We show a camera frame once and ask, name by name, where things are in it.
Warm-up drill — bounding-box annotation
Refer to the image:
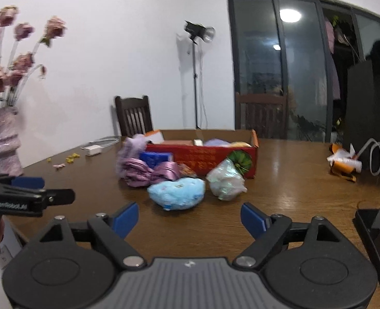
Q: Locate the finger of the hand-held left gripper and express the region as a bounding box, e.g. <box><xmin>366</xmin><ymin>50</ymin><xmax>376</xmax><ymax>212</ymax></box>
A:
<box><xmin>0</xmin><ymin>173</ymin><xmax>45</xmax><ymax>190</ymax></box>
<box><xmin>43</xmin><ymin>188</ymin><xmax>76</xmax><ymax>206</ymax></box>

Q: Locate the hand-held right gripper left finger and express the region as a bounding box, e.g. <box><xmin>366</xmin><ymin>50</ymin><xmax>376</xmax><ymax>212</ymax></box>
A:
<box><xmin>40</xmin><ymin>202</ymin><xmax>146</xmax><ymax>269</ymax></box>

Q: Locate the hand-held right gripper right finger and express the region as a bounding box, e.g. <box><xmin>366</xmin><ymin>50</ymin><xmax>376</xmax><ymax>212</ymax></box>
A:
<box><xmin>233</xmin><ymin>202</ymin><xmax>348</xmax><ymax>269</ymax></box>

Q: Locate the clear plastic bag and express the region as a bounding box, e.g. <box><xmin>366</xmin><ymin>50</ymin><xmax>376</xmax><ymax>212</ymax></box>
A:
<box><xmin>206</xmin><ymin>159</ymin><xmax>247</xmax><ymax>201</ymax></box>

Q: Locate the light blue plush toy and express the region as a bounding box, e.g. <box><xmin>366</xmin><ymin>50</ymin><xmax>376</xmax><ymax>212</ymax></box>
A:
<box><xmin>147</xmin><ymin>177</ymin><xmax>206</xmax><ymax>211</ymax></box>

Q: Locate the blue white small carton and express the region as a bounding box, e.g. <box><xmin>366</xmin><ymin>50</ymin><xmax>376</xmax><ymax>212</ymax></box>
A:
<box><xmin>139</xmin><ymin>151</ymin><xmax>174</xmax><ymax>169</ymax></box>

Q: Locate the fluffy lavender headband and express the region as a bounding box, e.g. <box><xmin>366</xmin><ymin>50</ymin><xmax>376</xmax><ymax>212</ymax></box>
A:
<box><xmin>117</xmin><ymin>134</ymin><xmax>148</xmax><ymax>176</ymax></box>

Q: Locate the red cardboard box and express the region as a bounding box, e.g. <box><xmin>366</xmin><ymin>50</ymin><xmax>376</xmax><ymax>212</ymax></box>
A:
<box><xmin>144</xmin><ymin>129</ymin><xmax>259</xmax><ymax>180</ymax></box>

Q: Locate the lavender terry cloth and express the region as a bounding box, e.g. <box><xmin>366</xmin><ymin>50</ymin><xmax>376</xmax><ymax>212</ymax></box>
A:
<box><xmin>204</xmin><ymin>138</ymin><xmax>231</xmax><ymax>147</ymax></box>

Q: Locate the speckled pink ceramic vase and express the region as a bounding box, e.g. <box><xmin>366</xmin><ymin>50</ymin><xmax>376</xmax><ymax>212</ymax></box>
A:
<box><xmin>0</xmin><ymin>108</ymin><xmax>23</xmax><ymax>177</ymax></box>

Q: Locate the dark wooden slat-back chair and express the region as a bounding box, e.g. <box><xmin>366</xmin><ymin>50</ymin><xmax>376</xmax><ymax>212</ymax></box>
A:
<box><xmin>235</xmin><ymin>92</ymin><xmax>289</xmax><ymax>139</ymax></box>
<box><xmin>115</xmin><ymin>95</ymin><xmax>154</xmax><ymax>137</ymax></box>

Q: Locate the orange and white wrapper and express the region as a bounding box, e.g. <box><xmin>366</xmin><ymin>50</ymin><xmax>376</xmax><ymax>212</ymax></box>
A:
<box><xmin>327</xmin><ymin>142</ymin><xmax>363</xmax><ymax>182</ymax></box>

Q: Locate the dried pink rose bouquet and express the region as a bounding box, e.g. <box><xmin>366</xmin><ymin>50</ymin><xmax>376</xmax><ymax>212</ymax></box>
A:
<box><xmin>0</xmin><ymin>5</ymin><xmax>67</xmax><ymax>113</ymax></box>

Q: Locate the black smartphone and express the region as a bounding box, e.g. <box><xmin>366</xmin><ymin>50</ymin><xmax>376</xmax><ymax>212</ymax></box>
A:
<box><xmin>354</xmin><ymin>209</ymin><xmax>380</xmax><ymax>288</ymax></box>

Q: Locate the black monitor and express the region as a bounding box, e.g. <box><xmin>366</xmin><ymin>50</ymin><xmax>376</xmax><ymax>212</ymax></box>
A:
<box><xmin>343</xmin><ymin>59</ymin><xmax>380</xmax><ymax>149</ymax></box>

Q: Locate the dark framed sliding glass door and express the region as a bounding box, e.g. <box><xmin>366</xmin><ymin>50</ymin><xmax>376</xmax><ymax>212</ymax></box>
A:
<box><xmin>225</xmin><ymin>0</ymin><xmax>380</xmax><ymax>144</ymax></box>

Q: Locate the black studio light on stand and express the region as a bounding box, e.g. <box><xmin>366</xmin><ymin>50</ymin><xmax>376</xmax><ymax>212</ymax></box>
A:
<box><xmin>184</xmin><ymin>20</ymin><xmax>216</xmax><ymax>130</ymax></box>

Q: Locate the white adapter cable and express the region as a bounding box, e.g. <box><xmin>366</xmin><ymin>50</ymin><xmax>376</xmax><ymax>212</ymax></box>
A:
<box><xmin>81</xmin><ymin>137</ymin><xmax>120</xmax><ymax>150</ymax></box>

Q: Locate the white looped charging cable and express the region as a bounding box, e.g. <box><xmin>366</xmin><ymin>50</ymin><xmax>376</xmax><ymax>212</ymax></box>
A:
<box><xmin>354</xmin><ymin>138</ymin><xmax>380</xmax><ymax>176</ymax></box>

